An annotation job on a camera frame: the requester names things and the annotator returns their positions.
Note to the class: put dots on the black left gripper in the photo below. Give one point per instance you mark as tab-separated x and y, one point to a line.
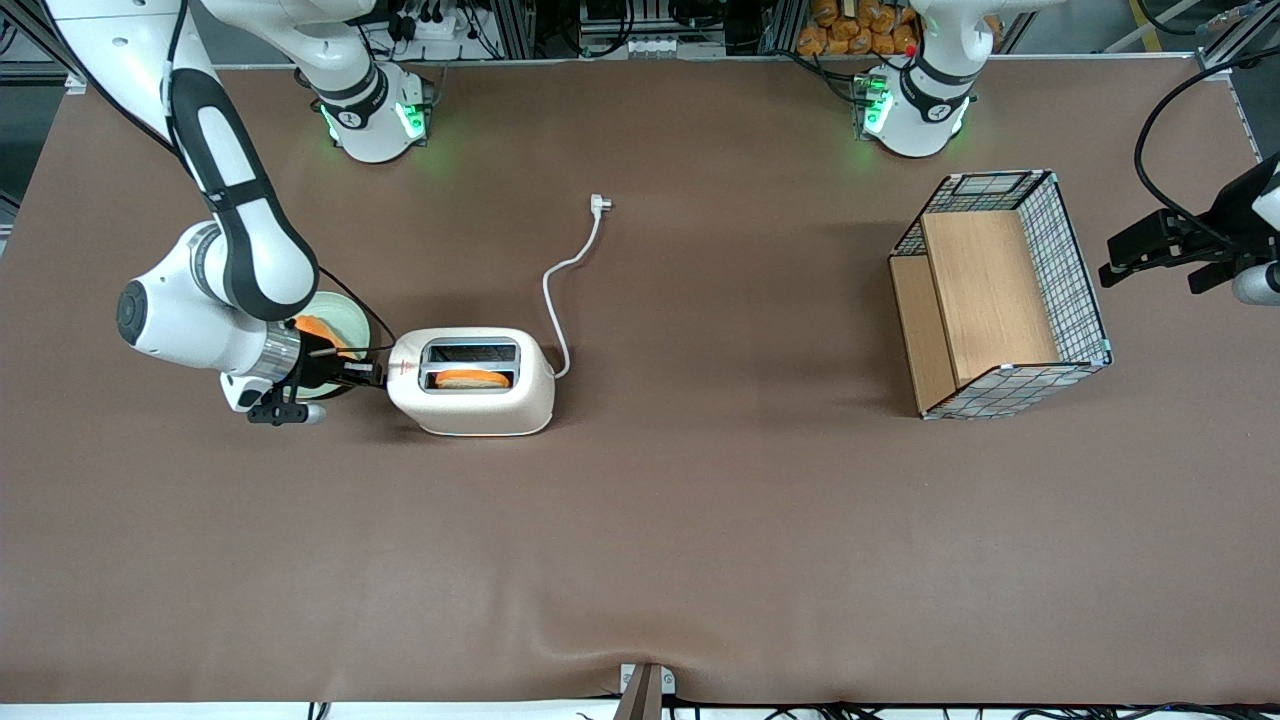
1226	219

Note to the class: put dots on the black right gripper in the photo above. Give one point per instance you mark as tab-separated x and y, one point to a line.
322	369

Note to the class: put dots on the white two-slot toaster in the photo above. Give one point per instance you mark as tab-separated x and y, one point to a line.
470	410

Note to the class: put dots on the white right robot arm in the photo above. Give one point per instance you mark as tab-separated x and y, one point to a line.
180	320

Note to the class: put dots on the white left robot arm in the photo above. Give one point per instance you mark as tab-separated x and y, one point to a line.
915	120

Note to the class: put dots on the toast slice in toaster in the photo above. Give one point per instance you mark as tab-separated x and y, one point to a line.
472	380

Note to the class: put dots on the pale green round plate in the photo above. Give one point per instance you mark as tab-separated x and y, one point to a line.
350	318

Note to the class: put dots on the triangular orange bread piece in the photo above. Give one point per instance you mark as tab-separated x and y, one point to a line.
318	325

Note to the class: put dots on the power strip with black plugs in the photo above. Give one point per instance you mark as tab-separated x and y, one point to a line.
430	25

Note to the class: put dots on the bag of bread rolls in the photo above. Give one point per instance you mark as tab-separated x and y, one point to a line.
850	25

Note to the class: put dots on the white power strip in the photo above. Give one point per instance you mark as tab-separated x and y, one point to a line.
660	45

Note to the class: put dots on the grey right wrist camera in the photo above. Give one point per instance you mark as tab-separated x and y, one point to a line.
285	413

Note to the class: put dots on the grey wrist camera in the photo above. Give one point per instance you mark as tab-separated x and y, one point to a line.
1255	285
285	413

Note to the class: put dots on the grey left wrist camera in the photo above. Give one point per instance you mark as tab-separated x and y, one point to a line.
1255	285

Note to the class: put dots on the aluminium frame profile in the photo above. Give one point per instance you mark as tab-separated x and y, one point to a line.
30	70
1222	45

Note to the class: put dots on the metal table edge bracket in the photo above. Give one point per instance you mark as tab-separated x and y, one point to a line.
645	690

